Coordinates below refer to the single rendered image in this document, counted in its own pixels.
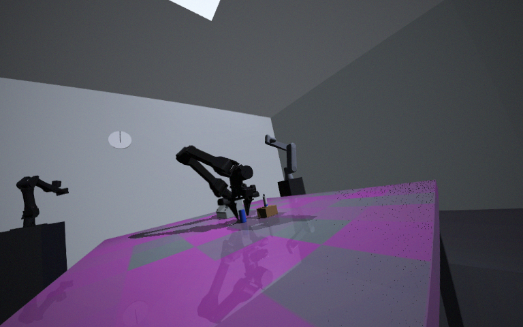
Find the tan square block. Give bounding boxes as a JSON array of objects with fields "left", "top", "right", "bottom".
[{"left": 257, "top": 205, "right": 278, "bottom": 217}]

